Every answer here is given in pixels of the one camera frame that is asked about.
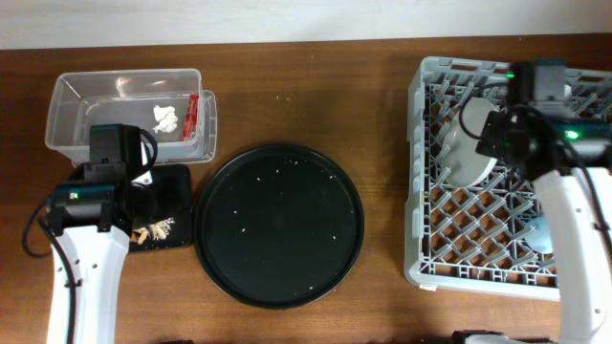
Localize grey round plate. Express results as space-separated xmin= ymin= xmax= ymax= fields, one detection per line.
xmin=440 ymin=97 xmax=497 ymax=187

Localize round black tray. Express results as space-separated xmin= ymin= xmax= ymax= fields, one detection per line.
xmin=193 ymin=144 xmax=364 ymax=310

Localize light blue cup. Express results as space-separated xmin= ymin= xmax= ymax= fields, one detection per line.
xmin=524 ymin=216 xmax=554 ymax=254

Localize white tissue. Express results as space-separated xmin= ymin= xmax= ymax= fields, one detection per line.
xmin=153 ymin=105 xmax=178 ymax=134

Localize black rectangular tray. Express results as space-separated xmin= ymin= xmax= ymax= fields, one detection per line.
xmin=66 ymin=163 xmax=194 ymax=253

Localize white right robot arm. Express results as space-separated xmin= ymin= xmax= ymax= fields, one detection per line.
xmin=458 ymin=105 xmax=611 ymax=343

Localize grey dishwasher rack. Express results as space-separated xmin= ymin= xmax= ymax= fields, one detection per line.
xmin=404 ymin=55 xmax=612 ymax=302

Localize peanut shells and rice scraps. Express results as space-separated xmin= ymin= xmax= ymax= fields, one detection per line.
xmin=130 ymin=217 xmax=175 ymax=246

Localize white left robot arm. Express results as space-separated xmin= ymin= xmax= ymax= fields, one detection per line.
xmin=36 ymin=181 xmax=156 ymax=343

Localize red snack wrapper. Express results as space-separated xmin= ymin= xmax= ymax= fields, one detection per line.
xmin=182 ymin=94 xmax=199 ymax=141

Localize clear plastic bin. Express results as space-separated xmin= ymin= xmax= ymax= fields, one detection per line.
xmin=45 ymin=69 xmax=218 ymax=165

